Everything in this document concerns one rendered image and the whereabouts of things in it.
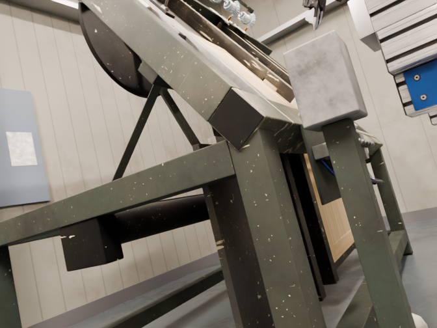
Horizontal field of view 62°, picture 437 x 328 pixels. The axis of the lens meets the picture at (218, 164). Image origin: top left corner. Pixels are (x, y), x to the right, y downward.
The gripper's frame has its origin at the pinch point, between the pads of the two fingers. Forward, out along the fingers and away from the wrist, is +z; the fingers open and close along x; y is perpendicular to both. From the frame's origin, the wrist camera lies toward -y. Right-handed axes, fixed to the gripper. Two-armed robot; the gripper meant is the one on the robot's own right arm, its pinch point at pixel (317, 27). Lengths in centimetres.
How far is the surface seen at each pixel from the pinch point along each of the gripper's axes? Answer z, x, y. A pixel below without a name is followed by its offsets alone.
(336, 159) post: 48, 82, -47
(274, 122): 42, 80, -30
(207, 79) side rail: 34, 88, -13
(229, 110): 41, 88, -21
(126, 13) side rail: 18, 90, 18
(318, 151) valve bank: 50, 58, -34
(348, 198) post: 56, 82, -51
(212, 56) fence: 25, 64, 6
